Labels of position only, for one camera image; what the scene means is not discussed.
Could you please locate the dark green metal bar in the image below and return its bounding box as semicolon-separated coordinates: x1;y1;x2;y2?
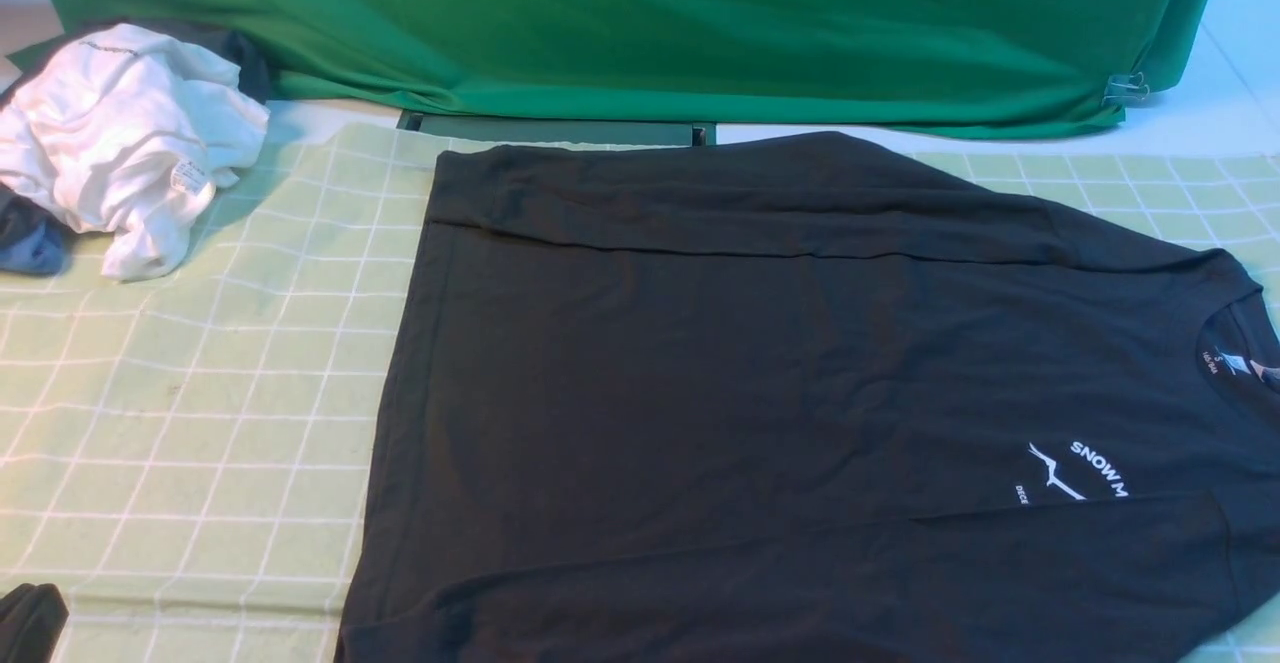
397;110;716;147

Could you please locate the blue crumpled garment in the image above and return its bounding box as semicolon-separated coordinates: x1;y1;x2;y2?
1;186;67;276

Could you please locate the dark garment under white shirt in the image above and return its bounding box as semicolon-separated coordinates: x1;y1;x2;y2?
1;17;273;106

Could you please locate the dark gray long-sleeve shirt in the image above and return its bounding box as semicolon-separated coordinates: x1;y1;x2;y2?
335;133;1279;662

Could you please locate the white crumpled shirt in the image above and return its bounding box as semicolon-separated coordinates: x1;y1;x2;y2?
1;24;270;283

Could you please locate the silver binder clip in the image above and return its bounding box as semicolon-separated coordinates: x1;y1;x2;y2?
1101;70;1151;108

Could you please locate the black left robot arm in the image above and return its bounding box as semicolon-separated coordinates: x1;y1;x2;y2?
1;584;69;663

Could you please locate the green backdrop cloth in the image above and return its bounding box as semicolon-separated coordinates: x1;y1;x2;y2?
51;0;1208;140

